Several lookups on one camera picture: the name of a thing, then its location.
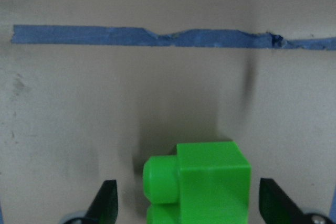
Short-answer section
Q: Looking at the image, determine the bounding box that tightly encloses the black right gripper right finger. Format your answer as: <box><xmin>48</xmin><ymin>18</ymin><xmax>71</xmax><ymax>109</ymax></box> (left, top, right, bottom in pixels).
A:
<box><xmin>259</xmin><ymin>178</ymin><xmax>310</xmax><ymax>224</ymax></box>

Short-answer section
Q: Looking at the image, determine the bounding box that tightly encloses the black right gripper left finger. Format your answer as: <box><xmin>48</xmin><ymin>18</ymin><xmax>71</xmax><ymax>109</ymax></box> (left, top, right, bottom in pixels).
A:
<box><xmin>83</xmin><ymin>180</ymin><xmax>118</xmax><ymax>224</ymax></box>

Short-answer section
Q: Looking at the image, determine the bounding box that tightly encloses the green toy block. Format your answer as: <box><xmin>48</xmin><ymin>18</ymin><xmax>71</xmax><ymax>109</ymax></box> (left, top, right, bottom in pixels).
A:
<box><xmin>143</xmin><ymin>141</ymin><xmax>251</xmax><ymax>223</ymax></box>

